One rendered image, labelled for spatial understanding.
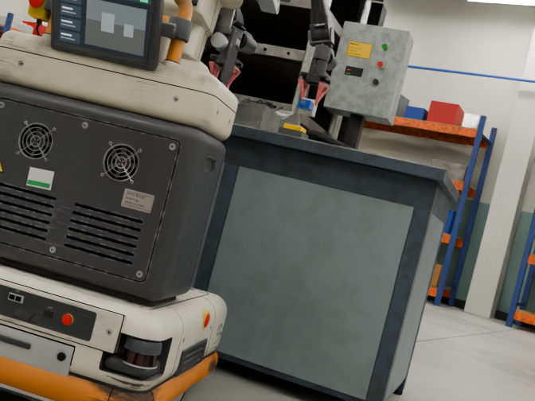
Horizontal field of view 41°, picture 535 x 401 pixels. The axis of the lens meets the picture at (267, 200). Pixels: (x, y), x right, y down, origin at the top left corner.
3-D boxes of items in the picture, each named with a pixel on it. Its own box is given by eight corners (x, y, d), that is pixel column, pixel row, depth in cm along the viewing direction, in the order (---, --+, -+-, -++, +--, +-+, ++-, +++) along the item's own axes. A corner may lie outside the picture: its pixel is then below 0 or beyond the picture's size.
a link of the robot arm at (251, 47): (216, 18, 248) (236, 7, 244) (236, 30, 258) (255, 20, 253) (220, 47, 244) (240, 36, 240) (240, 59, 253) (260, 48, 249)
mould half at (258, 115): (259, 130, 235) (269, 91, 235) (189, 115, 244) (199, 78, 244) (299, 154, 282) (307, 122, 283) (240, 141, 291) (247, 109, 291)
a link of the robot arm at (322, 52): (314, 40, 245) (329, 43, 242) (319, 47, 251) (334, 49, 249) (309, 60, 244) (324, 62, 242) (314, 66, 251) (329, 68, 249)
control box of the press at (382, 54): (326, 358, 306) (408, 28, 308) (261, 337, 315) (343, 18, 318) (336, 352, 327) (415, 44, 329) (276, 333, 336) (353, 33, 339)
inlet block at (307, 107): (304, 108, 234) (309, 92, 235) (290, 105, 236) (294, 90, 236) (314, 117, 247) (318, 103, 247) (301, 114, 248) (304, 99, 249)
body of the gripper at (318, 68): (302, 81, 250) (308, 61, 251) (330, 86, 247) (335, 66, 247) (298, 75, 244) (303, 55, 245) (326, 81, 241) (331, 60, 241)
